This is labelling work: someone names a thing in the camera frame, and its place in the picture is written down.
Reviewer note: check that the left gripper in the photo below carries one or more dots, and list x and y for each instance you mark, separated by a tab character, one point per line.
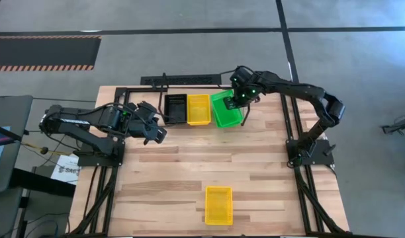
143	124

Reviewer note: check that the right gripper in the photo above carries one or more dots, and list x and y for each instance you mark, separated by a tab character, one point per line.
247	84

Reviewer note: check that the yellow plastic basket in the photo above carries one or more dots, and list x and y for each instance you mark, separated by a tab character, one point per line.
198	110
219	205

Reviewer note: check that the black plastic basket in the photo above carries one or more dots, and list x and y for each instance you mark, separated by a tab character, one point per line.
175	109

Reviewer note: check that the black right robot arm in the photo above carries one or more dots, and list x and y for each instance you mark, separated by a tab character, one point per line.
298	89

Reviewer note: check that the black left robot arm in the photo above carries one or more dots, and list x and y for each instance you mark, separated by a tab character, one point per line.
80	119

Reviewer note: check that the black table clamp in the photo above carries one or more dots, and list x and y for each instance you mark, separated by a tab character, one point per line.
155	86

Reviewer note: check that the black perforated floor panel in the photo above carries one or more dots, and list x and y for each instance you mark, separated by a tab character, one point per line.
182	79

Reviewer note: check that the white printed paper sheet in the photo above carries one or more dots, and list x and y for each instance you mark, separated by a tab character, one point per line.
65	170

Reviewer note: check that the black desk support beam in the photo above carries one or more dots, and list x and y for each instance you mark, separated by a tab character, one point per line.
40	183

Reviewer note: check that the black orange-striped floor mat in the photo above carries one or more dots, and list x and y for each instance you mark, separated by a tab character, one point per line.
40	53

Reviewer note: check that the grey side desk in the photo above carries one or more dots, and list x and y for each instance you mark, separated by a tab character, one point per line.
10	112

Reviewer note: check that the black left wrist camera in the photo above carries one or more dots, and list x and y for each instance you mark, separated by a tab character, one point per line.
146	108

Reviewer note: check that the black aluminium table frame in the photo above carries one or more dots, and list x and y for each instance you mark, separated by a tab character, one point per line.
136	88

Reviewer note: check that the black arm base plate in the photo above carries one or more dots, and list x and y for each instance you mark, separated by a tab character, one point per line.
321	155
90	162

